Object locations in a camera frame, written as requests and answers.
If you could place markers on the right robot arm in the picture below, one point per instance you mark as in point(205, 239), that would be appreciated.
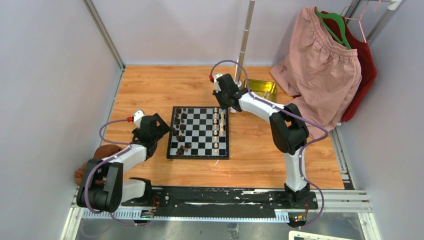
point(289, 134)

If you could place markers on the pink hanging garment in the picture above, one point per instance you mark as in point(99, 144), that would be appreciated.
point(320, 74)

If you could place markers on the red hanging garment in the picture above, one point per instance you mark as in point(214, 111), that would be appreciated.
point(368, 73)

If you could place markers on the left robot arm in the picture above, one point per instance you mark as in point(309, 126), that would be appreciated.
point(103, 188)

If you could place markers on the silver rack pole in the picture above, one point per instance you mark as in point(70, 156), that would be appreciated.
point(246, 30)

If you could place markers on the yellow metal tin tray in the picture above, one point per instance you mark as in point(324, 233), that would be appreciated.
point(264, 89)

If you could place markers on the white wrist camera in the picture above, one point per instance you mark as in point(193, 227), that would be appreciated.
point(214, 80)
point(136, 118)

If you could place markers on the black white chess board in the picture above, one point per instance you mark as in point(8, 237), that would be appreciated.
point(191, 134)

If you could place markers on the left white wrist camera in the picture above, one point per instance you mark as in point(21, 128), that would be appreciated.
point(136, 118)

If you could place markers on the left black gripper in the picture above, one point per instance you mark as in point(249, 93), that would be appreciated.
point(162, 128)

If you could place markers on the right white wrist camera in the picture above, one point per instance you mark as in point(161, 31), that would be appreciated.
point(214, 80)

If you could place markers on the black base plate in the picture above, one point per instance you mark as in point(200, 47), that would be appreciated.
point(222, 202)

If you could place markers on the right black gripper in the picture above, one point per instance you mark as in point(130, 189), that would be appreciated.
point(217, 95)

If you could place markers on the pink wire hanger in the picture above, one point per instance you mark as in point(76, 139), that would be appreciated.
point(350, 15)

